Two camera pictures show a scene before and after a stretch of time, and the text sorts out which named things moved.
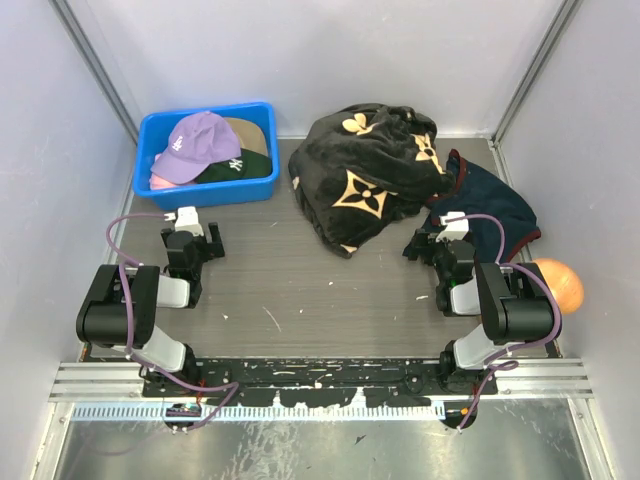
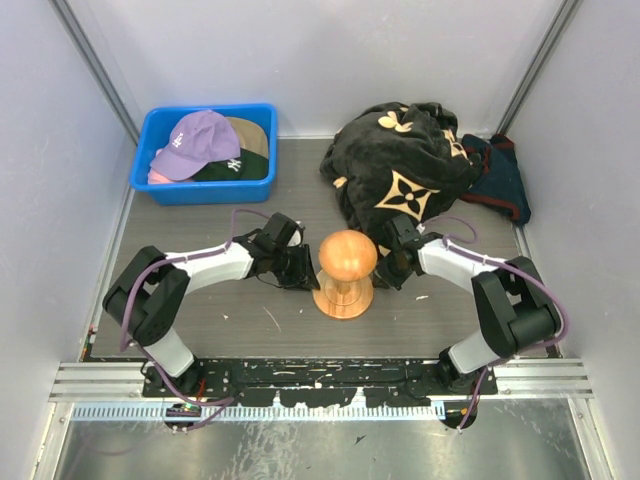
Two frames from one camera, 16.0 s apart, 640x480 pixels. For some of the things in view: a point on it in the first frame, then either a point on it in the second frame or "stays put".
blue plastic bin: (153, 128) stays put
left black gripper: (215, 245) -> (305, 276)
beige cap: (249, 134) stays put
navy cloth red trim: (478, 192) -> (498, 184)
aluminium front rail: (526, 378) stays put
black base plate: (390, 382) stays put
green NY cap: (249, 164) stays put
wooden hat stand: (565, 282) -> (345, 284)
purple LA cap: (194, 145) stays put
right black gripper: (423, 238) -> (382, 277)
